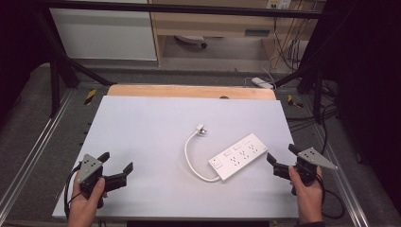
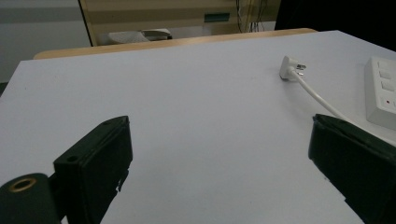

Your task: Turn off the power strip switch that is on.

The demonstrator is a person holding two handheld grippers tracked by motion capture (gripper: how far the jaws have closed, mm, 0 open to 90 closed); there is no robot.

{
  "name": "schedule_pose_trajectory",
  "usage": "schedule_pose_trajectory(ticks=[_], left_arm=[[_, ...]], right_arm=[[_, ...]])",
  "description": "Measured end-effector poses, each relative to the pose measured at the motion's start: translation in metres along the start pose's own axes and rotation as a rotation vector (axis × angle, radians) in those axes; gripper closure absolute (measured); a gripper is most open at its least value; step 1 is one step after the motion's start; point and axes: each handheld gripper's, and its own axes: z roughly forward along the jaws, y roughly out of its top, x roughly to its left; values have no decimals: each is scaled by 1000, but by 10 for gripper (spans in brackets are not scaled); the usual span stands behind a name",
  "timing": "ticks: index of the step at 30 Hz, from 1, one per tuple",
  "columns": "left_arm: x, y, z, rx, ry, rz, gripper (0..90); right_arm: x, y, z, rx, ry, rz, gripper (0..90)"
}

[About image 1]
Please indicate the chair base with caster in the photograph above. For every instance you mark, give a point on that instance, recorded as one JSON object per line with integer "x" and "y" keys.
{"x": 192, "y": 39}

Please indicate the black metal frame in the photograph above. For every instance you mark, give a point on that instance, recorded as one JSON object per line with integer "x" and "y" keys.
{"x": 176, "y": 8}

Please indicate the person's right hand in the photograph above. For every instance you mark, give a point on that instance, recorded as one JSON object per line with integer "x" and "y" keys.
{"x": 306, "y": 195}

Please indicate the wooden desk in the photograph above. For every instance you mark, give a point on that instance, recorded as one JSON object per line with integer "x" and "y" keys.
{"x": 214, "y": 23}

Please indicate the white cabinet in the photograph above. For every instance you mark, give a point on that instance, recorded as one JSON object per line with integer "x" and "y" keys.
{"x": 104, "y": 34}

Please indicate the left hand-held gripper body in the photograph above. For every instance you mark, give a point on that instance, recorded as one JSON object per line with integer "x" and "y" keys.
{"x": 90, "y": 167}

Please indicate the white wall socket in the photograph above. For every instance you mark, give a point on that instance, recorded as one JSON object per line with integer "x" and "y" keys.
{"x": 279, "y": 3}

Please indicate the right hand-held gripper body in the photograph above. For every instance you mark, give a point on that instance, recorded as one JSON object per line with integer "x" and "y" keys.
{"x": 304, "y": 168}

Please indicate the aluminium floor rail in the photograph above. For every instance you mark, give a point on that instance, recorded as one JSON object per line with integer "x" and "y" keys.
{"x": 342, "y": 179}
{"x": 31, "y": 151}

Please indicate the person's left hand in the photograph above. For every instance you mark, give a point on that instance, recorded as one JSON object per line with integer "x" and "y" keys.
{"x": 84, "y": 201}

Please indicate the black curtain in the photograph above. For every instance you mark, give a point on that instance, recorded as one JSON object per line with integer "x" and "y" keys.
{"x": 19, "y": 47}
{"x": 372, "y": 78}

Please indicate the wooden table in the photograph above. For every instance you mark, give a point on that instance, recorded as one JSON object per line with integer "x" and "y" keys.
{"x": 176, "y": 91}

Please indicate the white plug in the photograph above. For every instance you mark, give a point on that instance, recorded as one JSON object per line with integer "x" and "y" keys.
{"x": 200, "y": 129}

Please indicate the white table mat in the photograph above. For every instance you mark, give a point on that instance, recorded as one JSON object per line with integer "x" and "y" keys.
{"x": 151, "y": 151}

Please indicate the white floor power strip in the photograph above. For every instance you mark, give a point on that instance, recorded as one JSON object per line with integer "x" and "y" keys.
{"x": 261, "y": 83}

